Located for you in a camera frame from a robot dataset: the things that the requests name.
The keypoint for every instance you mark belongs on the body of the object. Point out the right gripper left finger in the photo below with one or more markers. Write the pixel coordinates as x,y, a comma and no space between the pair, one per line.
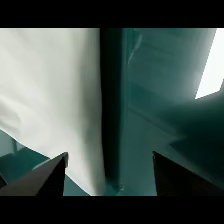
46,180

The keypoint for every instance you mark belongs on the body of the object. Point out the white garment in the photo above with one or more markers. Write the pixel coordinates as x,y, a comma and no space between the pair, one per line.
50,90

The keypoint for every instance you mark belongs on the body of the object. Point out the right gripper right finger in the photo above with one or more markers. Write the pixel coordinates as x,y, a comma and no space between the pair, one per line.
180,180

